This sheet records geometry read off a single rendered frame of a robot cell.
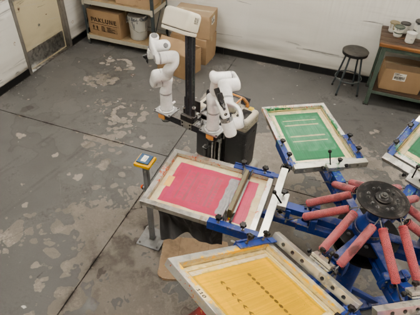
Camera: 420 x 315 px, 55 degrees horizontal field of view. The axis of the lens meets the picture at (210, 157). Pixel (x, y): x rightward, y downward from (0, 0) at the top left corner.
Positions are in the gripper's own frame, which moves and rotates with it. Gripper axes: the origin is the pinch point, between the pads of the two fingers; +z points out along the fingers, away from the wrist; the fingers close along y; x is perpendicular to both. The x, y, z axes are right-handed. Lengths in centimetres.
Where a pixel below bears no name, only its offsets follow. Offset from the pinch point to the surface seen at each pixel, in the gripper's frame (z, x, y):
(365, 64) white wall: -148, 240, 310
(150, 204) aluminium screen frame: -62, -63, 11
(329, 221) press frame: -98, 42, -22
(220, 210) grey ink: -80, -21, 3
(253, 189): -84, 5, 18
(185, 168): -65, -35, 46
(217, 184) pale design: -75, -17, 27
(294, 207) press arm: -88, 24, -10
